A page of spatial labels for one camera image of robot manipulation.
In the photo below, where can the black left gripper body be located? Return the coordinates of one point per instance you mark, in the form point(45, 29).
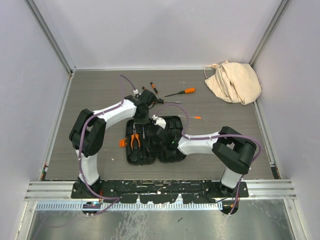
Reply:
point(143, 119)

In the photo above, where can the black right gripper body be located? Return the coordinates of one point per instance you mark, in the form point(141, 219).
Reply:
point(156, 147)

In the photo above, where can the black plastic tool case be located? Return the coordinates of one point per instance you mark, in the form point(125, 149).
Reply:
point(145, 143)

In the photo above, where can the orange black pliers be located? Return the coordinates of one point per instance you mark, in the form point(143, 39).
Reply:
point(135, 143)

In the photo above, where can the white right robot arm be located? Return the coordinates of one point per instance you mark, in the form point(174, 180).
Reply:
point(234, 150)

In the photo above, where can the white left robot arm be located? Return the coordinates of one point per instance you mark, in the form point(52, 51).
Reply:
point(88, 133)

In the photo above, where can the small precision screwdriver right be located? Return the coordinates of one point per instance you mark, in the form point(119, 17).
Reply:
point(155, 90)

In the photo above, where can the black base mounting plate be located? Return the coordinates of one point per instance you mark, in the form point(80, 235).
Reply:
point(167, 191)

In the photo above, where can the beige cloth bag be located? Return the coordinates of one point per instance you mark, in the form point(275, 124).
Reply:
point(233, 82)

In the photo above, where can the black handled screwdriver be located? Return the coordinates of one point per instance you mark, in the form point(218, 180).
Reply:
point(161, 101)

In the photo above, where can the orange handled screwdriver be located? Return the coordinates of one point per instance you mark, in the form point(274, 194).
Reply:
point(185, 91)

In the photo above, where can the slotted grey cable duct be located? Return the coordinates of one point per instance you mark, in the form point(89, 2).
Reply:
point(82, 206)

